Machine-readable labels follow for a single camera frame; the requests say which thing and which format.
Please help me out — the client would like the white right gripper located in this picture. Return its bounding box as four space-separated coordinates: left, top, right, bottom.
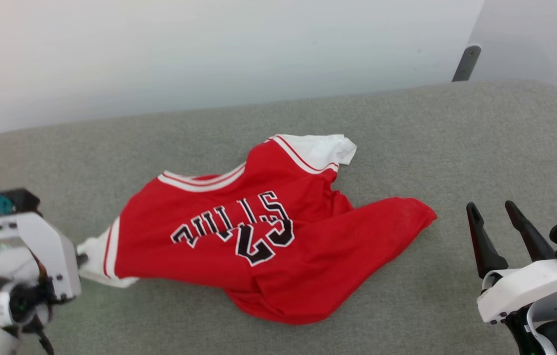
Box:
466 200 557 324

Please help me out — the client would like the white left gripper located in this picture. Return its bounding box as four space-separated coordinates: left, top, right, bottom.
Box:
0 212 88 302

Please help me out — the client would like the red and white basketball jersey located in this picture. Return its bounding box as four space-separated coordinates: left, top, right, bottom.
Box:
77 133 438 326

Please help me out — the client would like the grey metal wall bracket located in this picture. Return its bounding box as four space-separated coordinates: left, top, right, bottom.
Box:
452 45 482 82

